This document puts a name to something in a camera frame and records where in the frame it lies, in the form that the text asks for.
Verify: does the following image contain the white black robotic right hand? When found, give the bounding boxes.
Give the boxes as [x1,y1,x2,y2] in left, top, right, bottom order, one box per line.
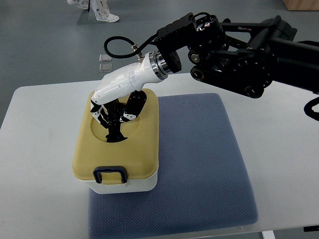
[90,51,171,128]

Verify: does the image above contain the black lid handle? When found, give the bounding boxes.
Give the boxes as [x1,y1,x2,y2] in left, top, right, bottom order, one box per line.
[105,99,127,143]

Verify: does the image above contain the yellow storage box lid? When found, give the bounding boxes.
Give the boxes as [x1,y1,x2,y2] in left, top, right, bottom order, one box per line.
[72,89,159,184]

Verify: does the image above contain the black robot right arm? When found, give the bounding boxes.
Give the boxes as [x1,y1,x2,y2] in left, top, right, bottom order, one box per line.
[153,12,319,99]

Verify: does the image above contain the white storage box base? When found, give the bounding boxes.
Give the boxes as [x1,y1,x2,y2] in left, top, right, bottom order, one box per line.
[84,166,158,194]

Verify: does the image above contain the cardboard box corner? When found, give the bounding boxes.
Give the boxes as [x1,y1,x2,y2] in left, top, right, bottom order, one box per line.
[282,0,319,11]

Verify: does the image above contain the upper metal floor plate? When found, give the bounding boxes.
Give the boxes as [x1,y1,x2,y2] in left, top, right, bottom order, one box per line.
[99,54,112,62]

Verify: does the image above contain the dark front latch clip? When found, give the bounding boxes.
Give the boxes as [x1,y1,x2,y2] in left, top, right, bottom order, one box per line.
[93,166,128,184]

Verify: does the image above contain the person's white sneaker right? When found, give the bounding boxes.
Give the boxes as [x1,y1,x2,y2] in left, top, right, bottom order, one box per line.
[90,0,120,23]

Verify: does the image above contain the person's white sneaker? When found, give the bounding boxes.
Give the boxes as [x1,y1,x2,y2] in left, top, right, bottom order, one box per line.
[67,0,89,10]
[90,0,120,23]

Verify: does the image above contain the person's white sneaker left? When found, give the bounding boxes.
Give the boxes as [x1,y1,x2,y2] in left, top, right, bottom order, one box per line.
[67,0,89,10]

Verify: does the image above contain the blue grey fabric mat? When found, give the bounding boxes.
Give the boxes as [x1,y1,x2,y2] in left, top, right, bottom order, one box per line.
[88,93,258,239]

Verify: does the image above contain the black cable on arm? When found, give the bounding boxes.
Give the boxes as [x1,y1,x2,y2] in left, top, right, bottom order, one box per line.
[103,36,157,63]

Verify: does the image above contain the white table leg bracket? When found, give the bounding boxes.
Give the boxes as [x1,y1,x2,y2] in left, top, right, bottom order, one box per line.
[261,231,275,239]

